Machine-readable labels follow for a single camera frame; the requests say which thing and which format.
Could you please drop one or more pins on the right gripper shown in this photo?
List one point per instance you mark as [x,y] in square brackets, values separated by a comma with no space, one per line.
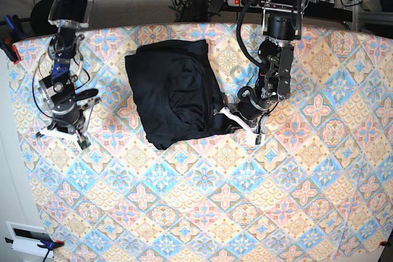
[70,115]

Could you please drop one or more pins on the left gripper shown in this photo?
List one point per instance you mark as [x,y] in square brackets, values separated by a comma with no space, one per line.
[247,114]

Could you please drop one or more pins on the black t-shirt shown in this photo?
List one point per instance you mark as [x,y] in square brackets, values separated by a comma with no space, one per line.
[175,91]

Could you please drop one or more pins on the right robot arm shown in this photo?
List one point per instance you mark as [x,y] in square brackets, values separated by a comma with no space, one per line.
[61,91]

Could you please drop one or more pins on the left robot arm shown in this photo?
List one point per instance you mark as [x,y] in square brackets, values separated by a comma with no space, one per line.
[281,25]

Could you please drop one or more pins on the black round stool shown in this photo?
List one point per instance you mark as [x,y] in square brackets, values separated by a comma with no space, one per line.
[39,18]

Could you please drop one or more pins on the red black clamp left edge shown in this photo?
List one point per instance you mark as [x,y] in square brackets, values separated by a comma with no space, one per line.
[10,50]

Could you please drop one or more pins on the patterned tablecloth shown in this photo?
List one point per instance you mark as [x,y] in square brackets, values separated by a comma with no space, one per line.
[318,187]

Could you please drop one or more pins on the blue clamp upper left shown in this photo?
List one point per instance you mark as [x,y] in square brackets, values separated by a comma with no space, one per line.
[16,29]

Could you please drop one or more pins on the blue clamp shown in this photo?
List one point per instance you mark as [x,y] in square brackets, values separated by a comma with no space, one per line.
[16,29]
[46,245]

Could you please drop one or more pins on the white power strip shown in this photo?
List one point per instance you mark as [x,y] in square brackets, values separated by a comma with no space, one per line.
[236,3]

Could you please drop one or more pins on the blue clamp lower left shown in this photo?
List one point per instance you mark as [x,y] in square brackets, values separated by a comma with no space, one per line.
[46,245]

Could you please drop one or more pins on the white floor outlet box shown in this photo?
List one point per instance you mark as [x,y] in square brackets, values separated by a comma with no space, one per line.
[26,238]

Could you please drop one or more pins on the red clamp lower right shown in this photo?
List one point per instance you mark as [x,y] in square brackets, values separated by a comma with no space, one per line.
[385,244]

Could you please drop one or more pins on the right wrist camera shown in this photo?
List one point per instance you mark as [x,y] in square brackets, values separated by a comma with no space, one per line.
[84,143]

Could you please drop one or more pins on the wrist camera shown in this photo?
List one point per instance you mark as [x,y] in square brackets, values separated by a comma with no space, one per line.
[256,138]
[84,143]

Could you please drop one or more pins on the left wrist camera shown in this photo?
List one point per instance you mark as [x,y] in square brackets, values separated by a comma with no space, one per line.
[256,138]

